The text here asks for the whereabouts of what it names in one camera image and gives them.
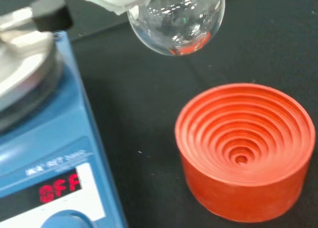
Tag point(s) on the black bench cloth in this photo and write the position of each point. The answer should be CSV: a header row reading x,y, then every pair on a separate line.
x,y
149,101

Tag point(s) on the heater with blue base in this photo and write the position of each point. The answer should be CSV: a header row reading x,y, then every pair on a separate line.
x,y
62,128

